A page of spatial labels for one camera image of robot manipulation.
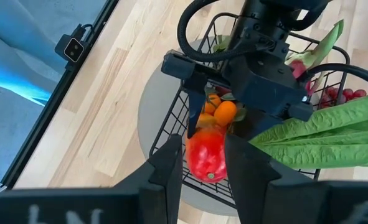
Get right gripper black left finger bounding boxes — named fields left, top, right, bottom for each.
left=0, top=133, right=184, bottom=224

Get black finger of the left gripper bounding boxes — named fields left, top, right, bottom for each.
left=186, top=88, right=208, bottom=140
left=228, top=106, right=286, bottom=141

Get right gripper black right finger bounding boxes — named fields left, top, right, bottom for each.
left=224, top=133, right=368, bottom=224

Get orange tomatoes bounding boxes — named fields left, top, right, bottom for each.
left=196, top=91, right=248, bottom=128

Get pink dragon fruit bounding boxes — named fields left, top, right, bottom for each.
left=285, top=19, right=345, bottom=96

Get red yellow mango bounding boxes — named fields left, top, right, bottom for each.
left=185, top=126, right=229, bottom=184

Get green romaine lettuce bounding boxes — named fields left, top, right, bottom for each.
left=248, top=91, right=368, bottom=171

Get round grey mat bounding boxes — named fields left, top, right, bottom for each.
left=136, top=35, right=243, bottom=218

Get red grape bunch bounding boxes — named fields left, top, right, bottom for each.
left=319, top=86, right=367, bottom=106

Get black wire basket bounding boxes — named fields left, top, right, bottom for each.
left=148, top=12, right=352, bottom=210

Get black corrugated cable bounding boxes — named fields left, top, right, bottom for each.
left=176, top=0, right=276, bottom=62

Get black smooth cable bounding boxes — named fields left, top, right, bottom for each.
left=306, top=63, right=368, bottom=91

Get black table edge rail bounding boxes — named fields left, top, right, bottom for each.
left=0, top=0, right=121, bottom=189

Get black table-edge camera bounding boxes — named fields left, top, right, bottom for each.
left=54, top=23, right=95, bottom=72

